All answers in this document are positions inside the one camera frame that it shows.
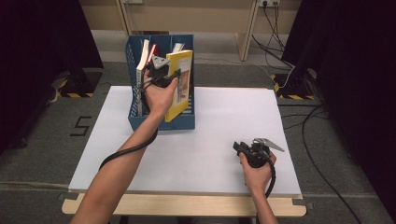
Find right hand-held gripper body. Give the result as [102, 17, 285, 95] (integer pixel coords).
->
[244, 137, 286, 169]

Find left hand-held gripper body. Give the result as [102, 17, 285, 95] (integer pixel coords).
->
[148, 55, 172, 88]

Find yellow paperback book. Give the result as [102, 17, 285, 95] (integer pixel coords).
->
[163, 49, 194, 123]

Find white paperback book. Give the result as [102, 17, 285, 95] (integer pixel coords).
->
[135, 39, 150, 118]

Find blue plastic file rack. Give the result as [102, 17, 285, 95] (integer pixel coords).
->
[124, 34, 196, 132]

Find person's right hand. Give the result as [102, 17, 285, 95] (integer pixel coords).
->
[238, 152, 277, 196]

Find person's left hand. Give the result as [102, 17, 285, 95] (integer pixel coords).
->
[144, 70, 179, 118]

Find beige wooden desk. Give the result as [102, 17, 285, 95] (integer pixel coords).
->
[78, 0, 302, 63]

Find hazard-striped stand base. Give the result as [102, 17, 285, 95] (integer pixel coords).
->
[270, 66, 317, 101]
[50, 68, 104, 99]

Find light wooden table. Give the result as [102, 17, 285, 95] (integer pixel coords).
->
[61, 191, 307, 217]

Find black curtain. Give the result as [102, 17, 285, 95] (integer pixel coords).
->
[281, 0, 396, 216]
[0, 0, 104, 155]

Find right hand-held gripper cable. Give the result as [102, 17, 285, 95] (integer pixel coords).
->
[255, 153, 278, 224]

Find hand-held gripper cable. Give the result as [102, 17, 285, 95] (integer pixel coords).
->
[255, 153, 278, 224]
[98, 77, 159, 172]

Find black floor cable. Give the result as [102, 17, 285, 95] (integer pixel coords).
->
[277, 104, 363, 224]

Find white floor cable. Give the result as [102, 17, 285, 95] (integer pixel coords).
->
[194, 56, 296, 90]

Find left hand-held gripper cable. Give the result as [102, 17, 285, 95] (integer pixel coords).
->
[98, 77, 159, 172]

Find black socket cables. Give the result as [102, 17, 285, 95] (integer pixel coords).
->
[251, 2, 295, 69]

